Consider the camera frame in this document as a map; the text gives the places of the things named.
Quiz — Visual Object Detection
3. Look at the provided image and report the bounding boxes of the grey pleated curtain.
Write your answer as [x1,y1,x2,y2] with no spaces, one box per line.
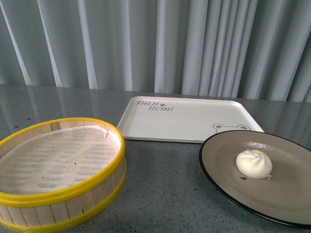
[0,0,311,102]

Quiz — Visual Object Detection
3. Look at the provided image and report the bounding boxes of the beige plate black rim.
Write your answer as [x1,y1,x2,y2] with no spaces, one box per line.
[199,131,311,229]

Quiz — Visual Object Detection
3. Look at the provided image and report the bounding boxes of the cream bear print tray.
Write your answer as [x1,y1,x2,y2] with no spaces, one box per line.
[118,96,263,143]

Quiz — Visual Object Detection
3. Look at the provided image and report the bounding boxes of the yellow rimmed bamboo steamer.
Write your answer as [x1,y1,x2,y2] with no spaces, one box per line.
[0,117,127,233]

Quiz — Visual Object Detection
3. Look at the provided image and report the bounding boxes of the white steamer liner cloth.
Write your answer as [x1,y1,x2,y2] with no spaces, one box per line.
[0,126,121,195]

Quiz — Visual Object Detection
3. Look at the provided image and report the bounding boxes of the white steamed bun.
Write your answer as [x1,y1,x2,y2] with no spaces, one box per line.
[236,150,273,179]

